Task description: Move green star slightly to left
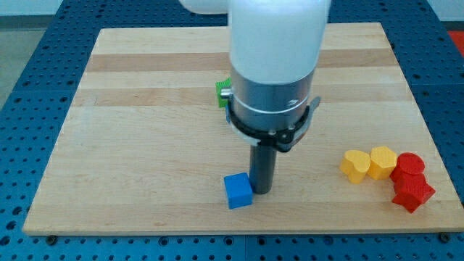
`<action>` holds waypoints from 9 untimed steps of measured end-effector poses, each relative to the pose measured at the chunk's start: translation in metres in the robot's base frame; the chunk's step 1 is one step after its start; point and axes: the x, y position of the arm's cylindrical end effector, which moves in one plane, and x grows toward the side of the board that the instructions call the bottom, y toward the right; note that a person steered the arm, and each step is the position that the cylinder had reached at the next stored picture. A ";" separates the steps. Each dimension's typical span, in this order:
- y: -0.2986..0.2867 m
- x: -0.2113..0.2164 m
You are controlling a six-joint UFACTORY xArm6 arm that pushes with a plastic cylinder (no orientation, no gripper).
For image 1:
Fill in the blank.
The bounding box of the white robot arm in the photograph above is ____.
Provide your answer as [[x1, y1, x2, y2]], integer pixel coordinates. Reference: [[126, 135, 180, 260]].
[[180, 0, 331, 194]]

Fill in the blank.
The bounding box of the red cylinder block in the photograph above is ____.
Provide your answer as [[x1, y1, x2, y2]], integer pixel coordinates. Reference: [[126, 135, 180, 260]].
[[390, 152, 425, 182]]

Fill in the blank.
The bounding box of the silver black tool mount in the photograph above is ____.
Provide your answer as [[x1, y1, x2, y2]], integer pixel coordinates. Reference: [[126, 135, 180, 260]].
[[223, 70, 320, 153]]

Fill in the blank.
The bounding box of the yellow heart block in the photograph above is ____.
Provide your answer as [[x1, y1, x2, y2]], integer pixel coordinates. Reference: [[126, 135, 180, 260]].
[[339, 150, 370, 184]]

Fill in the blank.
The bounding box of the yellow hexagon block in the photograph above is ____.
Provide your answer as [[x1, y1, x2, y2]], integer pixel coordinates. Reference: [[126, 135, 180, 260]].
[[367, 146, 397, 180]]

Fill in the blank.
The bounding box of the red star block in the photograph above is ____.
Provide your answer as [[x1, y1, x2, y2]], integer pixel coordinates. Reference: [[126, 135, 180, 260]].
[[392, 175, 436, 213]]

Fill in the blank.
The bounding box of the green star block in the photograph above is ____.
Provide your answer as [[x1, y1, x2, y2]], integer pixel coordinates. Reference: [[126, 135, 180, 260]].
[[215, 78, 231, 108]]

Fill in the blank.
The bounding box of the blue cube block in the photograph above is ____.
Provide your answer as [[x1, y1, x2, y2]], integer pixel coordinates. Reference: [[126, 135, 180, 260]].
[[223, 173, 253, 210]]

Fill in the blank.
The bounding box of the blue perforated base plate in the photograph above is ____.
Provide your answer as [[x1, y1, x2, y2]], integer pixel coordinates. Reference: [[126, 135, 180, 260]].
[[1, 0, 463, 260]]

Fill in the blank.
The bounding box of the wooden board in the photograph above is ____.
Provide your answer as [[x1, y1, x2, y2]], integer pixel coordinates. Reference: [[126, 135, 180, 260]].
[[22, 23, 463, 236]]

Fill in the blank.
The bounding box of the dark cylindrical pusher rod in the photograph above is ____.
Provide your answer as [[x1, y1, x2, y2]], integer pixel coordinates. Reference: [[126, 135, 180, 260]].
[[249, 145, 276, 194]]

